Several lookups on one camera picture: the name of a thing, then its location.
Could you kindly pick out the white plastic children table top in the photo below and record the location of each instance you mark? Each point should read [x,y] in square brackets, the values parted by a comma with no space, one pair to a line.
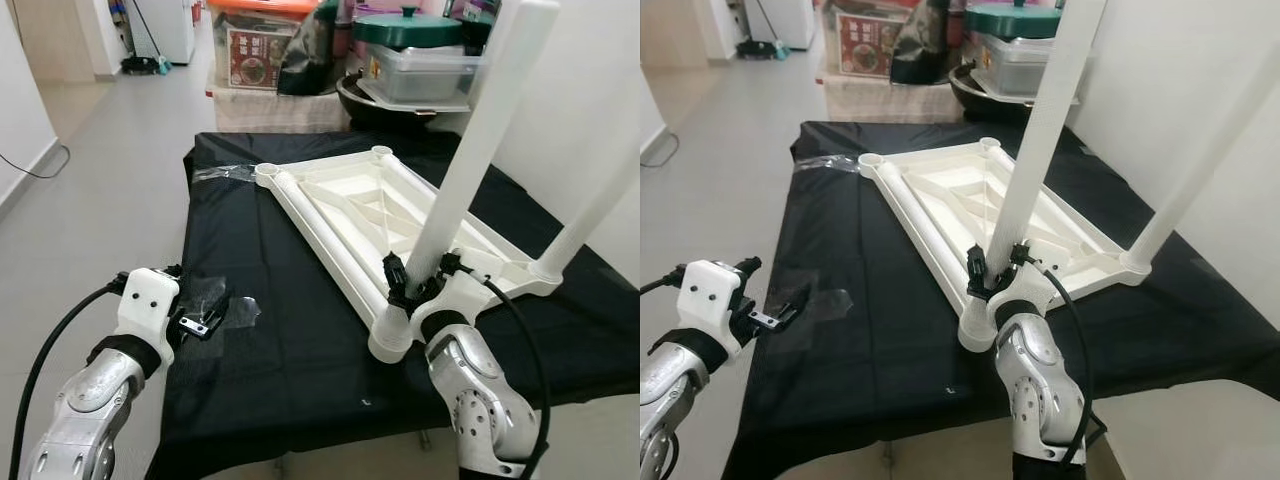
[350,215]
[950,205]

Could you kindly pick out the black tablecloth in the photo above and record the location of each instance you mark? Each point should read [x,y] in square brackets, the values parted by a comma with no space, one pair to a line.
[280,390]
[880,390]

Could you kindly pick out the clear tape strip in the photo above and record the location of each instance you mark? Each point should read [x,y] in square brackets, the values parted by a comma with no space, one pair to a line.
[225,173]
[828,163]

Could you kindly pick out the metal folding table leg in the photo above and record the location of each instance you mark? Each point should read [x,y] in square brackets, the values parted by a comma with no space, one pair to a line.
[423,438]

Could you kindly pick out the white plastic tray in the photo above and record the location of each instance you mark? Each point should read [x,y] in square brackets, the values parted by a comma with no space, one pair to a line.
[1010,96]
[420,103]

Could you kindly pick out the black wok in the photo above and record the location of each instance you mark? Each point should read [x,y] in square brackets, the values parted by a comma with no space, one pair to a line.
[970,98]
[360,105]

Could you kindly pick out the clear plastic container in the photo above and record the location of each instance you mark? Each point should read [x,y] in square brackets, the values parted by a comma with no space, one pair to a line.
[425,70]
[1020,62]

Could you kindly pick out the black dustpan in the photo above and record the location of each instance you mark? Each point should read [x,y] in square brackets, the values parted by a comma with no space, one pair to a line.
[147,66]
[762,50]

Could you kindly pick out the glossy black plastic bag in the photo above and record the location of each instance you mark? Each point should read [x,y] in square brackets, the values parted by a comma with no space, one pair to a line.
[315,55]
[925,45]

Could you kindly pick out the clear storage box orange lid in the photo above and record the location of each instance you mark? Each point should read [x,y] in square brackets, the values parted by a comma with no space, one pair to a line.
[215,45]
[828,40]

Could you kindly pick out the red printed food carton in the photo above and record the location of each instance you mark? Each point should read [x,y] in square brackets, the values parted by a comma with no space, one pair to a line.
[260,58]
[870,45]

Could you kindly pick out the dark green pot lid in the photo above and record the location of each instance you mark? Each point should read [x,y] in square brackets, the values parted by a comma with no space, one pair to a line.
[1010,20]
[405,28]

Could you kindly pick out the thin black broom stick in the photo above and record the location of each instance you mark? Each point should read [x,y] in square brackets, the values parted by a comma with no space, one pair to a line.
[765,22]
[145,30]

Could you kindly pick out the white kitchen appliance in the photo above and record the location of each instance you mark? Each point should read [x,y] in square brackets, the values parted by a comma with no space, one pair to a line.
[170,28]

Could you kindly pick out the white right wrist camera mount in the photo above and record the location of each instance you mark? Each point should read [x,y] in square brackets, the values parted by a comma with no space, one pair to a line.
[1035,290]
[462,298]

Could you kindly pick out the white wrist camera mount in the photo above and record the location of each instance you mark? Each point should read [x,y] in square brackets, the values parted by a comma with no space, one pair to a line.
[710,298]
[462,298]
[1035,290]
[145,305]

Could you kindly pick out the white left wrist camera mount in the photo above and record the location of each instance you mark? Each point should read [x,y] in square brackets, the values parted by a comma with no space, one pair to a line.
[145,305]
[710,298]

